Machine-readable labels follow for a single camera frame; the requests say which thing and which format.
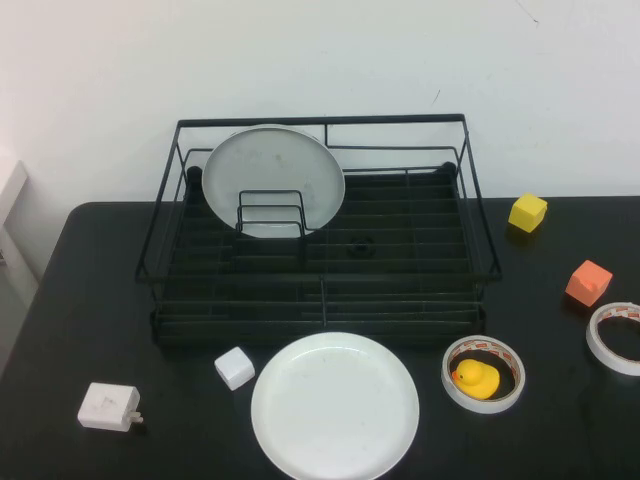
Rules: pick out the white round plate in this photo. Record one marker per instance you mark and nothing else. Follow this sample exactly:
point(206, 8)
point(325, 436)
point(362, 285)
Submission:
point(335, 410)

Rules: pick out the grey round plate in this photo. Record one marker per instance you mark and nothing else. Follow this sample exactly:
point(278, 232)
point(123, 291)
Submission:
point(270, 165)

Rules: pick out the white cube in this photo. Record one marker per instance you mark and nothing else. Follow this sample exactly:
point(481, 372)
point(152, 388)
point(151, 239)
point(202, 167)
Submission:
point(234, 369)

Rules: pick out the yellow rubber duck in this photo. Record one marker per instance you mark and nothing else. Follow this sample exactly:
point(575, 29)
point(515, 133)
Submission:
point(477, 377)

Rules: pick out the yellow cube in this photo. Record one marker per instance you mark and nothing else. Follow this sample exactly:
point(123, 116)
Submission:
point(527, 212)

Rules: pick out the white double-sided tape roll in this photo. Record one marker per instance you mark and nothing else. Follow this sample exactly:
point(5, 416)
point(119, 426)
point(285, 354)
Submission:
point(482, 407)
point(592, 340)

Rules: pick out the white power adapter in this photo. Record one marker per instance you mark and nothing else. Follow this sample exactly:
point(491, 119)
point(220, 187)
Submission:
point(107, 405)

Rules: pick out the orange cube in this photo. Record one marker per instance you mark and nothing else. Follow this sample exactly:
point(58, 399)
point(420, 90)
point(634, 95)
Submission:
point(587, 285)

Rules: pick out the white furniture panel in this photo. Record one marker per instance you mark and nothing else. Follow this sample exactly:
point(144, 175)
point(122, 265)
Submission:
point(15, 200)

